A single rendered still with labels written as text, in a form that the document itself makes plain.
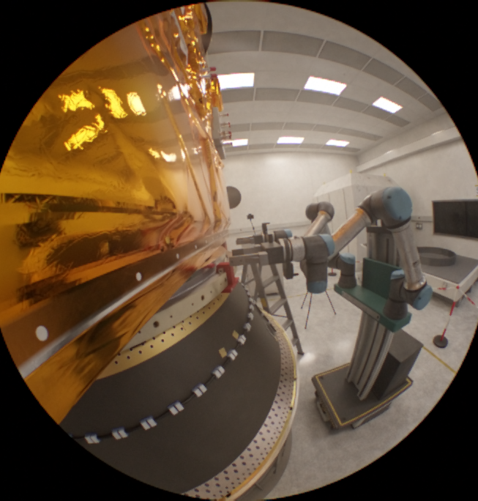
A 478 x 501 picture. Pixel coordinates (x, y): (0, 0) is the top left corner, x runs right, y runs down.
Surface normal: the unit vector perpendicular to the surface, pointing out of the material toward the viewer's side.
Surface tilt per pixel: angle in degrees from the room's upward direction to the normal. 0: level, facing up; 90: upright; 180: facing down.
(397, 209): 83
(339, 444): 0
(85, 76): 101
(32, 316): 92
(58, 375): 90
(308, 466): 0
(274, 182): 90
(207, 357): 62
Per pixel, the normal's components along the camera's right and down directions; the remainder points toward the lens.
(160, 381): 0.62, -0.47
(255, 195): 0.00, 0.14
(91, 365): 0.99, -0.12
